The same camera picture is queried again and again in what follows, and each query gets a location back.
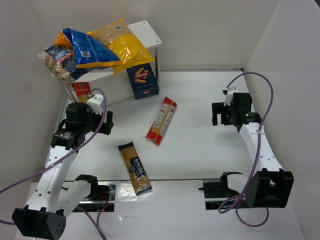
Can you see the blue and orange pasta bag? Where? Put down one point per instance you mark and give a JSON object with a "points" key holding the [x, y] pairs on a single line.
{"points": [[89, 52]]}

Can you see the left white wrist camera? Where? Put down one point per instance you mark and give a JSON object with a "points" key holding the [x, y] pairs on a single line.
{"points": [[96, 103]]}

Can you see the red spaghetti pack on shelf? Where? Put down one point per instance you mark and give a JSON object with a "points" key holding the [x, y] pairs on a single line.
{"points": [[82, 90]]}

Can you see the black La Sicilia spaghetti pack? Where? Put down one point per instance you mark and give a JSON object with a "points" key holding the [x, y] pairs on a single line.
{"points": [[137, 174]]}

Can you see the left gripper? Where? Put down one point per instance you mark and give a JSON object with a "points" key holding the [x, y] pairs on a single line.
{"points": [[107, 123]]}

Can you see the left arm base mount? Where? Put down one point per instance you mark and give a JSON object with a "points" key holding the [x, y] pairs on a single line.
{"points": [[104, 200]]}

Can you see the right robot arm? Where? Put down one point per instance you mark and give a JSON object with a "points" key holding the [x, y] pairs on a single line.
{"points": [[269, 186]]}

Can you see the white two-tier shelf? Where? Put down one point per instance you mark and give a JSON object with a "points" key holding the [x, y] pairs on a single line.
{"points": [[118, 87]]}

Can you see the red spaghetti pack with barcode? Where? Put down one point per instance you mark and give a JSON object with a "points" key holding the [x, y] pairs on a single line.
{"points": [[162, 121]]}

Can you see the yellow pasta bag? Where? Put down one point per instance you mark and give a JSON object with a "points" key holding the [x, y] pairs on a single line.
{"points": [[120, 40]]}

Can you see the dark blue Barilla pasta box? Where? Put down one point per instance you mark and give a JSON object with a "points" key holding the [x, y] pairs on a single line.
{"points": [[143, 81]]}

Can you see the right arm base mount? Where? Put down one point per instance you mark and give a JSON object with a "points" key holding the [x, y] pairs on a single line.
{"points": [[215, 194]]}

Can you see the clear fusilli pasta bag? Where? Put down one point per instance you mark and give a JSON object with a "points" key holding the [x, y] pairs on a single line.
{"points": [[60, 61]]}

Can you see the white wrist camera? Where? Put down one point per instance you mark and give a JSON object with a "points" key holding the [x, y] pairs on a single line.
{"points": [[96, 103], [228, 92]]}

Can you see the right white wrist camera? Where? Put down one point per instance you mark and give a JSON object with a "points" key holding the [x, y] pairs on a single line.
{"points": [[228, 92]]}

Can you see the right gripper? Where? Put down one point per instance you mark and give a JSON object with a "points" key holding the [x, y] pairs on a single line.
{"points": [[216, 113]]}

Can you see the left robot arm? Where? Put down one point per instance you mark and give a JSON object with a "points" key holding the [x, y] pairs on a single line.
{"points": [[45, 214]]}

